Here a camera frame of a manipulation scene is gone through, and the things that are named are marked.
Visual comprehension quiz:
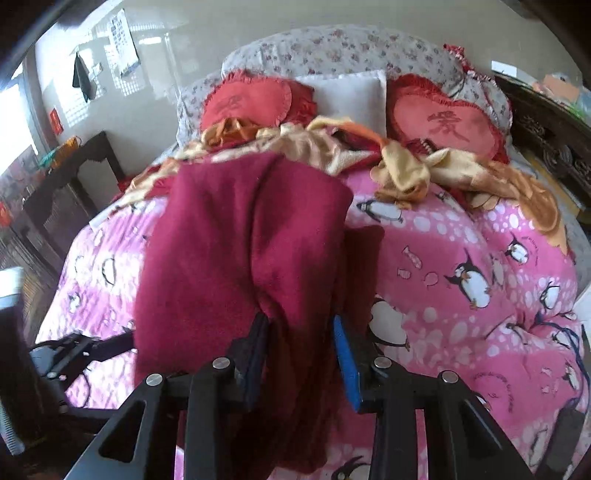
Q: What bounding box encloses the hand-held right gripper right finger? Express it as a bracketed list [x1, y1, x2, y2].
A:
[333, 315, 516, 480]

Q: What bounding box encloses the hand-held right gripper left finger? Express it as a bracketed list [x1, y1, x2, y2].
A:
[62, 313, 271, 480]

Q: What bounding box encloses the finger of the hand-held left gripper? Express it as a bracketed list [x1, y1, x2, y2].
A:
[46, 330, 139, 370]

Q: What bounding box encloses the maroon fleece garment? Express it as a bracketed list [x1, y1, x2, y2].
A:
[133, 152, 386, 472]

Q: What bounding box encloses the pink penguin print blanket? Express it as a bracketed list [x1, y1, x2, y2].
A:
[34, 166, 585, 480]

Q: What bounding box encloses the dark wooden table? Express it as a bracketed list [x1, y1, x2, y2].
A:
[23, 130, 127, 273]

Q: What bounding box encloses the orange basket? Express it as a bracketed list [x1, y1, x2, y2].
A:
[55, 135, 80, 162]

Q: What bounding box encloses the yellow orange blanket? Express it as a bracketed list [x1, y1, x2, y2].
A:
[111, 115, 568, 254]

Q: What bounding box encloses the window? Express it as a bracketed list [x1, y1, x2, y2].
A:
[0, 65, 38, 171]

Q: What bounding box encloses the red heart cushion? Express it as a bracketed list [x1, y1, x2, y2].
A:
[199, 69, 319, 134]
[385, 74, 511, 164]

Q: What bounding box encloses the white pillow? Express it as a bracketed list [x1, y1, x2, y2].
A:
[293, 69, 389, 132]

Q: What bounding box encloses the dark hanging cloth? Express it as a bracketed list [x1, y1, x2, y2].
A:
[72, 52, 96, 103]

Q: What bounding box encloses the dark wooden nightstand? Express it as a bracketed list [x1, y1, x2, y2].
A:
[493, 71, 591, 206]

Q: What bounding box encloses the floral print pillow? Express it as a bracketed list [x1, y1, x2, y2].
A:
[175, 25, 513, 153]

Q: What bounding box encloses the wall calendar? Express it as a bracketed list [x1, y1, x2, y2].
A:
[110, 9, 140, 78]

